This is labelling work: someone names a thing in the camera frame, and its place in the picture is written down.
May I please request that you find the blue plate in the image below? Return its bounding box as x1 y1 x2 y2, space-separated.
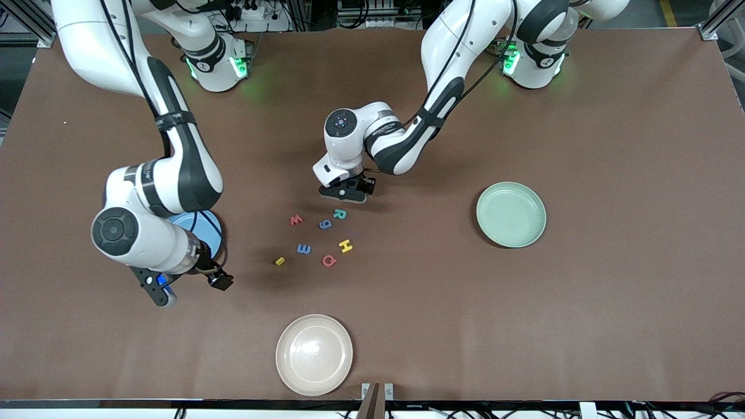
165 209 224 274

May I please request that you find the beige plate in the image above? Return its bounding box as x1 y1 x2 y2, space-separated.
275 314 354 397

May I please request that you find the brown table cover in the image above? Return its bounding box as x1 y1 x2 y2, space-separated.
0 29 745 403

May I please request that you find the green plate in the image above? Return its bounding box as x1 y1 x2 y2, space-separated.
476 182 548 249

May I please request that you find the grey electronics rack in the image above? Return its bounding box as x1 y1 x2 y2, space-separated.
336 0 421 30

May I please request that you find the white power strip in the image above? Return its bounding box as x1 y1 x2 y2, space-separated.
224 0 292 33

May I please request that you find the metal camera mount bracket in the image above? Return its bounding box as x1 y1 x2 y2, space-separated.
361 382 395 419

